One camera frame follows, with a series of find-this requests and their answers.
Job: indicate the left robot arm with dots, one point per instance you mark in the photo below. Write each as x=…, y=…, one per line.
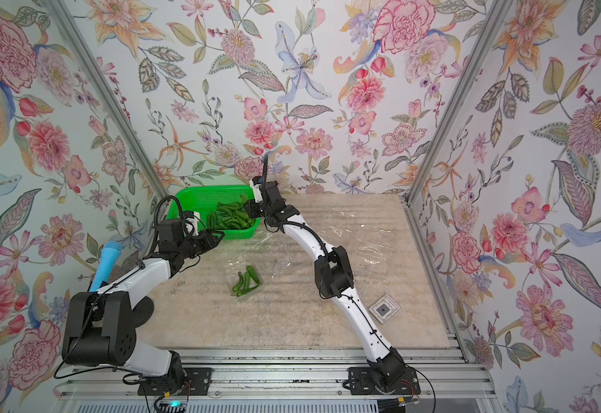
x=101, y=323

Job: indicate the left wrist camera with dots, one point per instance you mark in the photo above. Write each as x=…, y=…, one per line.
x=191, y=222

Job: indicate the green peppers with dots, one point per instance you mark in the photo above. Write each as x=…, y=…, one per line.
x=229, y=216

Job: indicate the aluminium corner profile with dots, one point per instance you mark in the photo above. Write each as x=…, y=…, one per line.
x=71, y=33
x=493, y=22

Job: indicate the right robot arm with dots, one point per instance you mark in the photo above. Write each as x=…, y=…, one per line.
x=333, y=277

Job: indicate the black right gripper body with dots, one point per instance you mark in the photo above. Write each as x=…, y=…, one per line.
x=261, y=210

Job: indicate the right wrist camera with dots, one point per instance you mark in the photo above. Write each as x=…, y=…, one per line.
x=256, y=186

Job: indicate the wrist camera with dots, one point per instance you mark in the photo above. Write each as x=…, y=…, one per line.
x=191, y=222
x=256, y=186

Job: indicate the blue microphone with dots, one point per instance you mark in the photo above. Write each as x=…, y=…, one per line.
x=109, y=255

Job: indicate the small card box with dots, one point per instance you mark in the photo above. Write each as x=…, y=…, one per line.
x=384, y=309

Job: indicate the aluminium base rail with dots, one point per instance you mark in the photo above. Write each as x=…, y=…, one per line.
x=248, y=373

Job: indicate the aluminium corner profile left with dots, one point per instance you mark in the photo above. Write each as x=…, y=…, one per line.
x=71, y=33

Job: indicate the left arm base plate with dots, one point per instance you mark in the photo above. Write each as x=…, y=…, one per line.
x=186, y=382

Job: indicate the aluminium corner profile right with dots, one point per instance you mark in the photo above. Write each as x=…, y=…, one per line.
x=493, y=22

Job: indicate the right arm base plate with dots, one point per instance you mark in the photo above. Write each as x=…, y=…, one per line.
x=369, y=382

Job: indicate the green plastic basket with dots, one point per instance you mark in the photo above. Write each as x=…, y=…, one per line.
x=202, y=199

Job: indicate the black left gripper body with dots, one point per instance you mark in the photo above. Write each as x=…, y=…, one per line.
x=189, y=248

